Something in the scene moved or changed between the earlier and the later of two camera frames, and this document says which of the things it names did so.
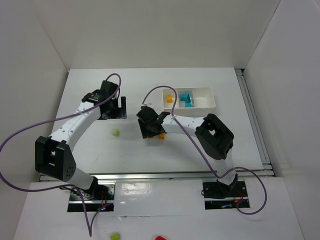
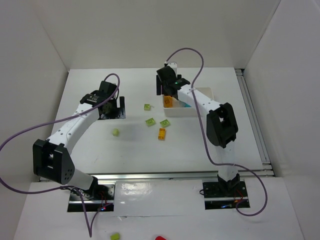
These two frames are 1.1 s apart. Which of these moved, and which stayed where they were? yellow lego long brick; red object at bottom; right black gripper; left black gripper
Moved: right black gripper
Stayed: yellow lego long brick; red object at bottom; left black gripper
